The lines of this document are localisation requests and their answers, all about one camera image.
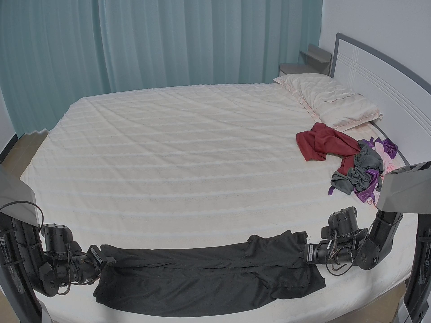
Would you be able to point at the grey bedside table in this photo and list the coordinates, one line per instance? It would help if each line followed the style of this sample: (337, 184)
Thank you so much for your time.
(296, 68)

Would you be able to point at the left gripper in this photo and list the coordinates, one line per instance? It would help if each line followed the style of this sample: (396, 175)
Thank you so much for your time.
(84, 269)

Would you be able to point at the blue-green curtain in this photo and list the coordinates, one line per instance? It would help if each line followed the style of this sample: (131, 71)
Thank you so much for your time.
(151, 29)

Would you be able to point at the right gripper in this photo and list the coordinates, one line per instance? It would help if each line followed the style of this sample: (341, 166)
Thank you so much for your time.
(325, 254)

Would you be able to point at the cream pillow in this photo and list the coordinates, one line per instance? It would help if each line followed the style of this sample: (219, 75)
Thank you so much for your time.
(330, 96)

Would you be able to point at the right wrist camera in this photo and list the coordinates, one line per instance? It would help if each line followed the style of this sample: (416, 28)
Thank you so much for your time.
(328, 232)

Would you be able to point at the bed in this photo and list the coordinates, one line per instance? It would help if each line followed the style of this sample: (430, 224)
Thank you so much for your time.
(185, 146)

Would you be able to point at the dark red garment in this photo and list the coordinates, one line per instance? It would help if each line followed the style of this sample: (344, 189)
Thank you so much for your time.
(323, 145)

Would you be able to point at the pile of clothes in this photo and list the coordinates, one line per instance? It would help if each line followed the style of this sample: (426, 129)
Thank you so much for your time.
(363, 168)

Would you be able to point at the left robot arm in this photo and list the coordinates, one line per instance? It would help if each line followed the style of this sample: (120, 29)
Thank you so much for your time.
(20, 264)

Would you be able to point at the black T-shirt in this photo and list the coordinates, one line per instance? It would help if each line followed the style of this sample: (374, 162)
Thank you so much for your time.
(202, 281)

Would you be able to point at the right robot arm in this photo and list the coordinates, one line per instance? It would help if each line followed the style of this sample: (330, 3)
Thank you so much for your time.
(404, 190)

